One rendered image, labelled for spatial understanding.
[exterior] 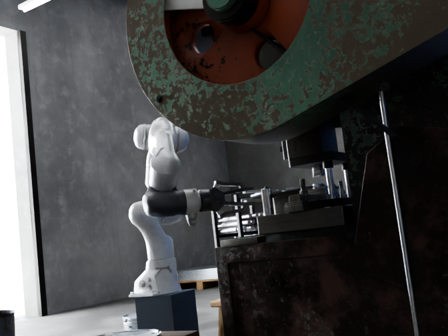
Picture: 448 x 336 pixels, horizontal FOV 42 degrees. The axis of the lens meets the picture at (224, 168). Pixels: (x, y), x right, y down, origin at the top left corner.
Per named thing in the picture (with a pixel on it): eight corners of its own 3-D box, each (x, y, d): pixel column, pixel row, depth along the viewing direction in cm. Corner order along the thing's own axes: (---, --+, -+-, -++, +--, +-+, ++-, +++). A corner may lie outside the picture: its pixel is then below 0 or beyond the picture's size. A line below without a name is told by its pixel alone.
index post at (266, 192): (263, 216, 190) (259, 187, 191) (267, 215, 192) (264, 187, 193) (271, 215, 188) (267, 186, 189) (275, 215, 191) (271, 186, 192)
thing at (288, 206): (284, 213, 179) (280, 179, 180) (307, 211, 193) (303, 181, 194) (301, 210, 175) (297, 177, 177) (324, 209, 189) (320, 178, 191)
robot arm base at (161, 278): (121, 298, 237) (118, 264, 239) (148, 291, 254) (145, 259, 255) (166, 295, 227) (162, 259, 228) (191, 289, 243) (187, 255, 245)
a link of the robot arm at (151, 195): (175, 165, 200) (172, 187, 206) (137, 169, 196) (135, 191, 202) (188, 201, 187) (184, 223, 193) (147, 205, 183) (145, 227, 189)
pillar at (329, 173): (328, 199, 188) (322, 157, 190) (331, 199, 190) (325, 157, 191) (334, 198, 187) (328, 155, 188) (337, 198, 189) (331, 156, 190)
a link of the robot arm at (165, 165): (147, 150, 220) (145, 207, 196) (151, 110, 208) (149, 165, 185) (175, 153, 222) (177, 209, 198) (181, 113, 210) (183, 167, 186)
